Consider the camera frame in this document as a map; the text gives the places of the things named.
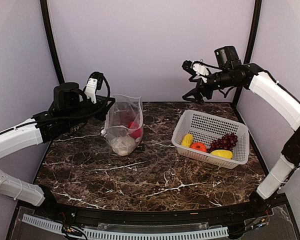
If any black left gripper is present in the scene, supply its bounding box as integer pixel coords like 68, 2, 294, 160
64, 94, 115, 128

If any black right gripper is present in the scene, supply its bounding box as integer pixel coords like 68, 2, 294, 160
182, 68, 239, 105

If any clear zip top bag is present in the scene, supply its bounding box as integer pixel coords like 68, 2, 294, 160
101, 94, 144, 150

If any red toy bell pepper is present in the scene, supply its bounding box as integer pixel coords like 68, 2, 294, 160
128, 122, 143, 140

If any white toy cauliflower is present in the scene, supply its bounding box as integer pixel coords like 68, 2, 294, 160
110, 135, 137, 157

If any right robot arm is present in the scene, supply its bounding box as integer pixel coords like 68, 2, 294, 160
182, 46, 300, 217

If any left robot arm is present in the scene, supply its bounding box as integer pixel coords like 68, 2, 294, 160
0, 72, 115, 218

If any white perforated plastic basket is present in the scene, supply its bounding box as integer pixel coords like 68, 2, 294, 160
171, 110, 250, 169

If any yellow toy corn cob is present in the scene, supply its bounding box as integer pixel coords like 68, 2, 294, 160
180, 133, 194, 148

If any purple toy grape bunch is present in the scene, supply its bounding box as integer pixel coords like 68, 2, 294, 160
207, 133, 238, 153

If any yellow toy mango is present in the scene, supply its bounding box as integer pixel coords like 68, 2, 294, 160
210, 149, 233, 160

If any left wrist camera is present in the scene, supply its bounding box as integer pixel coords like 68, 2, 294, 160
83, 71, 111, 104

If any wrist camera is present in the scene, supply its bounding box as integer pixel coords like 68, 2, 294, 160
181, 60, 211, 84
83, 71, 111, 104

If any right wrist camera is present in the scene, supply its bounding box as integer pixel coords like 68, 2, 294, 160
181, 60, 211, 84

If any black right corner post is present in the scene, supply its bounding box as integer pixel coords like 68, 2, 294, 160
232, 0, 263, 103

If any black corner post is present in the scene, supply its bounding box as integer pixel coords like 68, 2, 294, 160
232, 0, 263, 103
39, 0, 65, 85

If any black left corner post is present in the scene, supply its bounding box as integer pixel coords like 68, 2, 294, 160
39, 0, 65, 85

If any black front rail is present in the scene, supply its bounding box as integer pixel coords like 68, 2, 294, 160
34, 193, 288, 227

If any white slotted cable duct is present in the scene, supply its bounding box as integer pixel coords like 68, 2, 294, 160
22, 214, 229, 240

